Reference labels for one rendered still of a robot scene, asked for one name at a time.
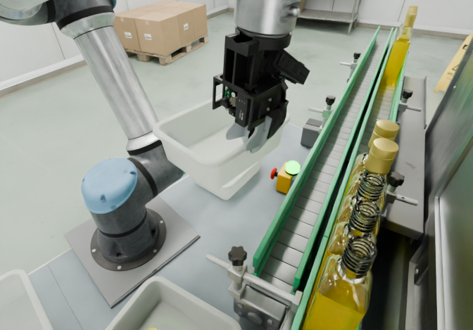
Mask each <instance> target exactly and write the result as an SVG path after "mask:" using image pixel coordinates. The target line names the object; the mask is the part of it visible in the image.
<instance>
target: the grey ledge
mask: <svg viewBox="0 0 473 330"><path fill-rule="evenodd" d="M404 89H409V90H412V91H413V94H412V96H411V97H410V98H409V99H408V101H407V102H408V105H409V106H414V107H418V108H421V109H422V110H421V111H420V112H419V111H415V110H409V109H406V111H405V112H403V113H402V115H401V118H400V120H401V121H400V124H399V130H398V133H397V135H396V138H395V140H394V142H395V143H397V144H398V152H397V154H396V157H395V158H394V160H393V163H392V165H391V169H390V171H389V173H388V177H387V180H386V183H387V184H388V185H389V182H388V180H389V175H390V173H391V172H399V173H400V174H402V175H404V176H405V178H404V180H405V181H404V182H403V184H402V186H398V187H397V190H398V193H397V194H398V195H401V196H404V197H408V198H411V199H414V200H416V201H418V204H417V205H416V206H415V205H410V204H408V203H404V202H402V201H398V200H395V201H394V203H393V204H392V203H389V205H388V207H387V211H386V218H385V220H384V222H380V224H379V226H380V227H383V228H385V229H388V230H391V231H394V232H396V233H399V234H402V235H404V236H408V237H410V238H412V239H416V240H419V239H420V237H421V236H422V235H423V233H424V153H425V129H426V128H427V97H428V75H427V76H426V77H425V79H422V78H417V77H410V76H405V77H404V79H403V87H402V91H401V99H400V101H402V98H403V96H402V93H403V90H404Z"/></svg>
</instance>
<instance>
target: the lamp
mask: <svg viewBox="0 0 473 330"><path fill-rule="evenodd" d="M299 172H300V165H299V164H298V163H297V162H296V161H289V162H288V163H287V164H286V167H285V173H287V174H288V175H291V176H296V175H298V173H299Z"/></svg>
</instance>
